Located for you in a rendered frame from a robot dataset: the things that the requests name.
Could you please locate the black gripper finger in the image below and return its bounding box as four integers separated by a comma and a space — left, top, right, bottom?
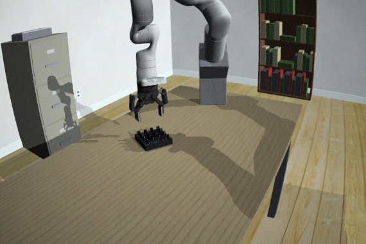
152, 87, 168, 116
129, 94, 148, 121

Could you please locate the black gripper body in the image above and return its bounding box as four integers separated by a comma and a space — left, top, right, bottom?
137, 82, 159, 105

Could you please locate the black knob box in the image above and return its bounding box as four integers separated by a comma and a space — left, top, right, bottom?
135, 126, 173, 151

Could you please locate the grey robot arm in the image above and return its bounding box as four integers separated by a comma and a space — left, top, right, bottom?
130, 0, 232, 86

